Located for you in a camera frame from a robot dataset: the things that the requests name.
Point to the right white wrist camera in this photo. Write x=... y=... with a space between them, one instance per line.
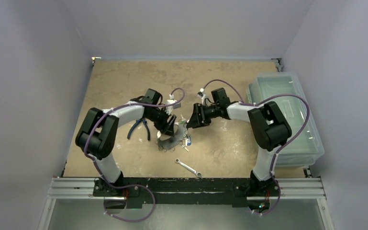
x=202 y=95

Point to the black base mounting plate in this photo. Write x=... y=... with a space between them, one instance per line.
x=237 y=192

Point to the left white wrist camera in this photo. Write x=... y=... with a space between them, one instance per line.
x=171 y=104

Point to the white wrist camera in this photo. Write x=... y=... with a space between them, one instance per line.
x=202 y=95
x=171 y=104

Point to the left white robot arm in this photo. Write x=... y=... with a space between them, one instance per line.
x=97 y=134

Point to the clear plastic storage bin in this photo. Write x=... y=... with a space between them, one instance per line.
x=307 y=147

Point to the aluminium frame rail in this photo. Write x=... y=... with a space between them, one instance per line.
x=82 y=188

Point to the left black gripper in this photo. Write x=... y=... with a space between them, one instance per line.
x=166 y=127

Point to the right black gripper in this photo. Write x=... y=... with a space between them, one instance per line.
x=201 y=113

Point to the silver ratchet wrench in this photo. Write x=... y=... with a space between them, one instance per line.
x=197 y=173

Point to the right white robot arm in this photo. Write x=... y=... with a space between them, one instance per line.
x=269 y=126

